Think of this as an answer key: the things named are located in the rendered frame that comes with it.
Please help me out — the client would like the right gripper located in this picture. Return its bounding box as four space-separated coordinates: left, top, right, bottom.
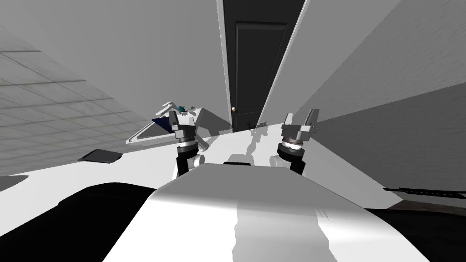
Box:
280 108 321 142

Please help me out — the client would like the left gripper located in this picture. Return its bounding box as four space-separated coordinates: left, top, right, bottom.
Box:
168 110 198 141

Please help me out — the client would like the dark grey door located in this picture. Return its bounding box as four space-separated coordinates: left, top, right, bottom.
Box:
222 0 306 133

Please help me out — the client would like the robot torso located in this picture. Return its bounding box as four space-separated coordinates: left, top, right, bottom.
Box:
103 161 431 262

